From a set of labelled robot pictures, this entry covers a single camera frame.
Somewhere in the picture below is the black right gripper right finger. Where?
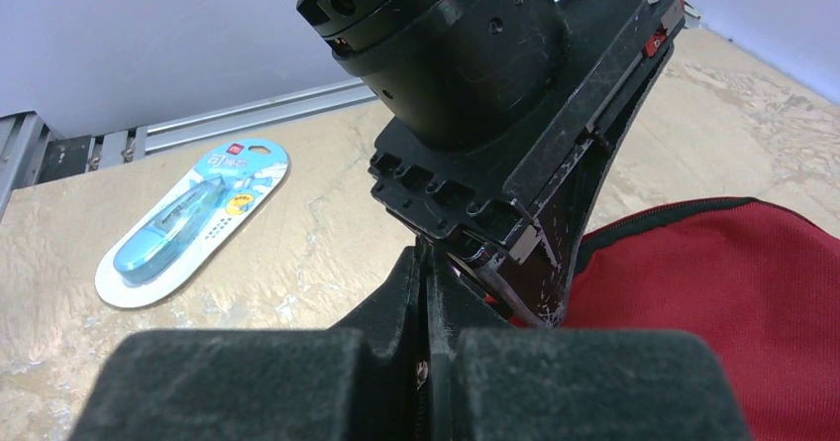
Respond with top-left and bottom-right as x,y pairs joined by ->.
426,254 -> 751,440

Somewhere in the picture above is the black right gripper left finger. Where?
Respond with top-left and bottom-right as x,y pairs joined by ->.
71,247 -> 424,440

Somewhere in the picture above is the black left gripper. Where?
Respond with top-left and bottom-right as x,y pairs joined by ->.
292,0 -> 682,327

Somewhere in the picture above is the red student backpack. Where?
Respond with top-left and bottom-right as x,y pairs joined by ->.
560,198 -> 839,440

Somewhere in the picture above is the white blue oval case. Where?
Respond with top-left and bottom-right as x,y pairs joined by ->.
94,139 -> 289,309

